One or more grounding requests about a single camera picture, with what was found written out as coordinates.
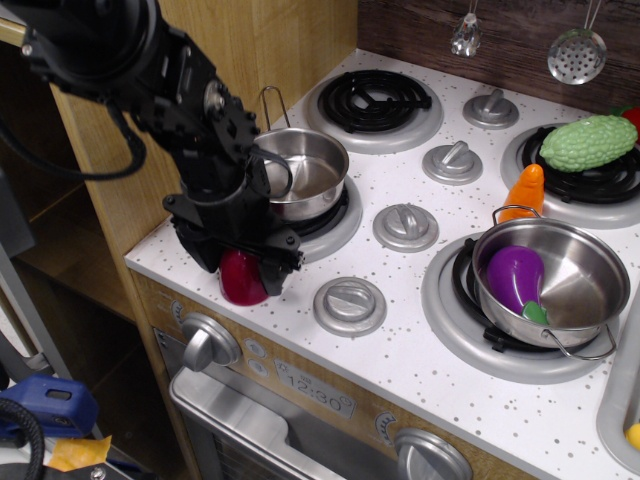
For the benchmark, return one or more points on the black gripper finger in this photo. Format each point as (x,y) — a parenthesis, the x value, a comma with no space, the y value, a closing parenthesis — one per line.
(273,272)
(205,251)

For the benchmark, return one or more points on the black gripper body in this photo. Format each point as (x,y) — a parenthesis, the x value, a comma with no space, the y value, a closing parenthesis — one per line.
(242,220)

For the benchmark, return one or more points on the red toy sweet potato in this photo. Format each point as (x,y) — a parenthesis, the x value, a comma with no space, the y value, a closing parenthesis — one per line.
(239,278)

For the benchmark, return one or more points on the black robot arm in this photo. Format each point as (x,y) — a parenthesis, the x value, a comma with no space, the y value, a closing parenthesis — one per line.
(153,79)

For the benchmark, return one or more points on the front left burner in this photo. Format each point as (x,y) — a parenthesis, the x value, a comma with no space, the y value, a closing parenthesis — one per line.
(325,235)

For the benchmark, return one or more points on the burner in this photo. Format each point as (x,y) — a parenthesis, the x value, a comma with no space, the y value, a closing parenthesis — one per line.
(450,306)
(606,197)
(375,112)
(325,235)

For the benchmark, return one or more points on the grey stovetop knob front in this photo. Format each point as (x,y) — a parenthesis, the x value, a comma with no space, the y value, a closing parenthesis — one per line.
(349,307)

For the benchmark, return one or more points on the grey stovetop knob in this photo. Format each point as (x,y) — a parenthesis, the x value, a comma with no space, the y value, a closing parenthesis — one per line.
(454,164)
(349,307)
(405,228)
(491,111)

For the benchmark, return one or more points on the left oven dial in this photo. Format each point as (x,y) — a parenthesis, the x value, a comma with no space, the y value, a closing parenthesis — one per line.
(208,343)

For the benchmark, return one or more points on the oven dial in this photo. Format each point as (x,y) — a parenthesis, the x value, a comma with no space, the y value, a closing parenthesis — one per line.
(424,455)
(208,343)

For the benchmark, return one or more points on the small steel saucepan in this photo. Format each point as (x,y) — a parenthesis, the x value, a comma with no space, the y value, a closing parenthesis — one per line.
(306,170)

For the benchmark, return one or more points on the oven clock display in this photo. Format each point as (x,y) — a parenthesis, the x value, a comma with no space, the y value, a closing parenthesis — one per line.
(315,389)

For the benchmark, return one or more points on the grey stovetop knob middle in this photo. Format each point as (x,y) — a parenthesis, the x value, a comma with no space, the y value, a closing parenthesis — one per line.
(405,228)

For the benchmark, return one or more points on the wooden side cabinet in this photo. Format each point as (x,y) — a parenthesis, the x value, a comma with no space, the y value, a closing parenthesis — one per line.
(290,44)

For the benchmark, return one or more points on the back left burner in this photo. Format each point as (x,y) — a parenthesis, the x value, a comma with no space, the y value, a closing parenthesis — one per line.
(375,112)

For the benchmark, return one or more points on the front right burner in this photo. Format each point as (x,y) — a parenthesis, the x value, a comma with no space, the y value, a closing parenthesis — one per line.
(450,306)

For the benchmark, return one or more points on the grey stovetop knob upper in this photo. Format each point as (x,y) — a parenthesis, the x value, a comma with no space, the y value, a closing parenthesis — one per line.
(454,164)

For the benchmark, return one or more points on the blue clamp tool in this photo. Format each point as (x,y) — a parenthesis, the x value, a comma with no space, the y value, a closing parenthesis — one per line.
(63,408)

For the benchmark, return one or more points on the right oven dial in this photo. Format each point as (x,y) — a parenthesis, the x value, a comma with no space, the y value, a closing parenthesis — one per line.
(424,455)

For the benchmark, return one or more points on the purple toy eggplant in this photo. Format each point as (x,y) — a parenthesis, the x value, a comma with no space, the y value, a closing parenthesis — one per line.
(515,277)

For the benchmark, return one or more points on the yellow tape piece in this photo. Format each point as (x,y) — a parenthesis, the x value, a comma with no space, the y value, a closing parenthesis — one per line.
(73,454)

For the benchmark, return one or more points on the orange toy carrot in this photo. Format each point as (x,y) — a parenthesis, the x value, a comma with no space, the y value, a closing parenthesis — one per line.
(526,197)

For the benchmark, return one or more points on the grey stovetop knob back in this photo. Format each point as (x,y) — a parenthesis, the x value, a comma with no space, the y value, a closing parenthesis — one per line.
(491,111)

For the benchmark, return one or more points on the hanging clear utensil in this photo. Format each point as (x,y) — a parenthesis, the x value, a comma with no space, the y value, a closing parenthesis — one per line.
(466,37)

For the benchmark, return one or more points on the green toy bitter gourd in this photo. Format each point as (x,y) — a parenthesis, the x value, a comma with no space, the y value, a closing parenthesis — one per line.
(588,143)

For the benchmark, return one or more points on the back right burner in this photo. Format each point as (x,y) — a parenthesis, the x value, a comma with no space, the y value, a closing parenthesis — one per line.
(606,197)

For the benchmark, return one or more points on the hanging steel skimmer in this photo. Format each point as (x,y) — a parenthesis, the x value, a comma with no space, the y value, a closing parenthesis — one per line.
(578,56)

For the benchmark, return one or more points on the grey toy sink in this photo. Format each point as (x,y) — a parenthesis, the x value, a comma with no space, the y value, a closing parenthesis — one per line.
(619,409)

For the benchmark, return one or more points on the red toy pepper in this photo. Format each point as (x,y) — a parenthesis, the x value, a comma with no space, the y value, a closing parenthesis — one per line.
(630,117)

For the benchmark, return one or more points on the yellow toy in sink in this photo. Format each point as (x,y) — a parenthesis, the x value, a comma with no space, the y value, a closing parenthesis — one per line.
(632,435)

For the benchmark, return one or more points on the silver oven door handle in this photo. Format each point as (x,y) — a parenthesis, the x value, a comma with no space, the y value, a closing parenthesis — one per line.
(252,428)

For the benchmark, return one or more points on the steel pan with handles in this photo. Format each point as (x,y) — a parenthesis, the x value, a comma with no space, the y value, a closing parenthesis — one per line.
(585,286)

